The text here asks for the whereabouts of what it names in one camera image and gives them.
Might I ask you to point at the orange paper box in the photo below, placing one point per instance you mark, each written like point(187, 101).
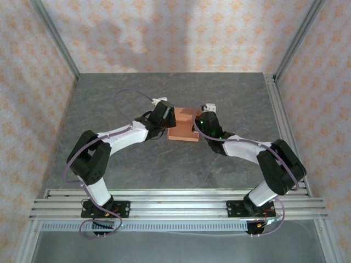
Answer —
point(183, 128)

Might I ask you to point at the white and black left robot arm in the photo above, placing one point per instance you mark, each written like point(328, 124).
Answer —
point(98, 191)

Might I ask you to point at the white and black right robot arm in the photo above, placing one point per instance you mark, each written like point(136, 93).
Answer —
point(260, 194)

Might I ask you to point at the aluminium mounting rails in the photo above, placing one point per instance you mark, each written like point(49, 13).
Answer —
point(178, 204)

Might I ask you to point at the small lit circuit board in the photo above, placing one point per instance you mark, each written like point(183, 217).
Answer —
point(271, 220)

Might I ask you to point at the grey metal panel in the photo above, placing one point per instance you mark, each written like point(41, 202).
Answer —
point(175, 246)

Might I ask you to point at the aluminium side rail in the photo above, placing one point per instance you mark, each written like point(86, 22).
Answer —
point(277, 109)

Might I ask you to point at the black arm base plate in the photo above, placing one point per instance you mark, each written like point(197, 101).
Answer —
point(233, 209)
point(123, 209)

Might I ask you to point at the aluminium corner post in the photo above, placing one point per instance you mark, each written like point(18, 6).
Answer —
point(55, 38)
point(299, 38)

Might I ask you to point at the aluminium frame leg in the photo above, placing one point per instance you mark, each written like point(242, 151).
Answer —
point(26, 241)
point(327, 241)

